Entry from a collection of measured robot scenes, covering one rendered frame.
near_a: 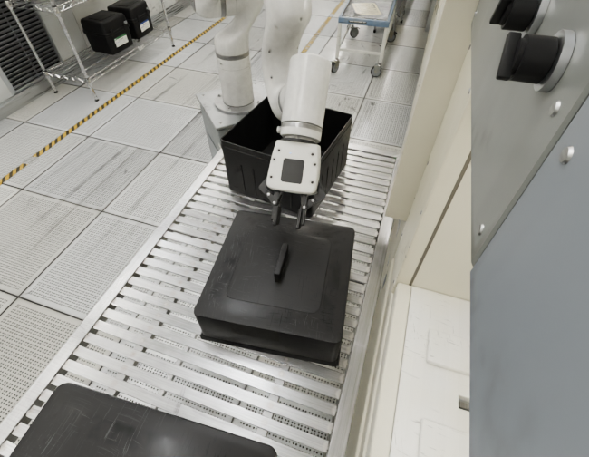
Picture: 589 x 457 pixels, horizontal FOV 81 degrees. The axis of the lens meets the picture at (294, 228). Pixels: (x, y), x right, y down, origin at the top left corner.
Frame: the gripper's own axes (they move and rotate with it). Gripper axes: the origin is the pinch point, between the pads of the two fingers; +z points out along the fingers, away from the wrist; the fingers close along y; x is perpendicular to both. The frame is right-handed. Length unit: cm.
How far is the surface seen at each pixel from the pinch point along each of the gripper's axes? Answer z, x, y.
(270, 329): 20.4, -8.9, 1.3
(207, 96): -40, 65, -52
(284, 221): 1.5, 9.8, -2.4
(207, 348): 29.1, -3.8, -12.2
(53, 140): -21, 150, -206
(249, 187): -5.6, 25.5, -17.0
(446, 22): -32.1, -15.6, 21.6
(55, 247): 39, 91, -140
